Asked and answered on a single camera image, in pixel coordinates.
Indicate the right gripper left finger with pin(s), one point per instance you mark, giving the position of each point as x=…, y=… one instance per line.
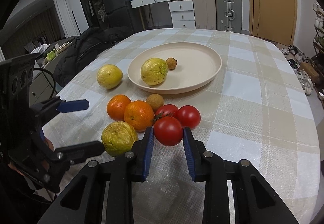
x=104, y=190

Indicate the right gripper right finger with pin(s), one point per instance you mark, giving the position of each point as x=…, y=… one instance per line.
x=255, y=201

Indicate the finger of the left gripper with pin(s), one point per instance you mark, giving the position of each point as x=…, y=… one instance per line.
x=79, y=153
x=73, y=105

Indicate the wrinkled greenish passion fruit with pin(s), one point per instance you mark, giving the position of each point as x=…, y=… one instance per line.
x=118, y=138

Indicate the orange mandarin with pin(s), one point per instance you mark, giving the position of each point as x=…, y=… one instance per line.
x=116, y=107
x=139, y=114

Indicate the smooth yellow passion fruit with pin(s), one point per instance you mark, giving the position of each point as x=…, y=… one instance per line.
x=109, y=76

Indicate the red tomato with stem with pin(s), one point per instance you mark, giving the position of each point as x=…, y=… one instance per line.
x=166, y=110

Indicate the large brown longan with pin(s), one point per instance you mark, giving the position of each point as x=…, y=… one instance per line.
x=155, y=101

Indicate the green mug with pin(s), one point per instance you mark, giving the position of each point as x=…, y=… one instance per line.
x=51, y=55

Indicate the black jacket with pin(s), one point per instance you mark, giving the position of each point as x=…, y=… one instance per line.
x=84, y=49

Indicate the cream round plate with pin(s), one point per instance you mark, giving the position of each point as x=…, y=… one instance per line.
x=197, y=65

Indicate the yellow passion fruit in plate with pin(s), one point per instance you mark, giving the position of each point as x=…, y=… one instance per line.
x=154, y=71

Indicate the small longan in plate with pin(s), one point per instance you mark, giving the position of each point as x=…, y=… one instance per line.
x=171, y=63

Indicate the white drawer desk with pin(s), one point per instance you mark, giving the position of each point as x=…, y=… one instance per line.
x=181, y=11

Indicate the silver aluminium suitcase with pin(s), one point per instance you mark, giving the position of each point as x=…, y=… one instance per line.
x=229, y=15

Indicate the wooden shoe rack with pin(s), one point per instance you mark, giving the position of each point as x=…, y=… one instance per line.
x=318, y=39

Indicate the beige suitcase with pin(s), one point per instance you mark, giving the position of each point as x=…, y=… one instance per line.
x=205, y=14

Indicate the wooden door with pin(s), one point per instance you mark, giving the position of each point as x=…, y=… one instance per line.
x=273, y=20

